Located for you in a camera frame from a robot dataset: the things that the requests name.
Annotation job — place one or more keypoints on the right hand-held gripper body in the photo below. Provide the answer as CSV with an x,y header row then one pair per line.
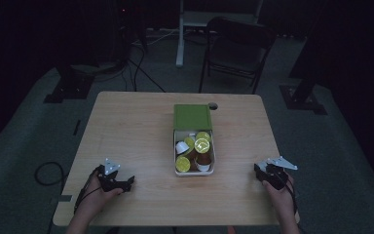
x,y
276,177

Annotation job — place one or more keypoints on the small black floor strip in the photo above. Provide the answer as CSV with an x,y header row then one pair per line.
x,y
77,127

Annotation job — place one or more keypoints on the black folding chair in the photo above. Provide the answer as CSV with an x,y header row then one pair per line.
x,y
237,48

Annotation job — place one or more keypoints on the grey tape piece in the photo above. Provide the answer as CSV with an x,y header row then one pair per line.
x,y
65,198

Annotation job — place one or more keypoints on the person's left hand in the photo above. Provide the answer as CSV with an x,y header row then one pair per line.
x,y
95,200

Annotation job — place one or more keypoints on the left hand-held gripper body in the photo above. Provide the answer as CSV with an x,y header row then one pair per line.
x,y
108,178

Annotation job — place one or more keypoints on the person's right hand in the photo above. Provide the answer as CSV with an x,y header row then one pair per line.
x,y
281,201

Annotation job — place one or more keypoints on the dark equipment rack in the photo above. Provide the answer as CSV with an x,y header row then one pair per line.
x,y
123,32

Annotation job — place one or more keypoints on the black stand base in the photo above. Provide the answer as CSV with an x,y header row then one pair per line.
x,y
69,87
302,102

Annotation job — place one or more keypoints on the pile of coffee capsules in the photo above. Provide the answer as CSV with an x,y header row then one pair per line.
x,y
202,145

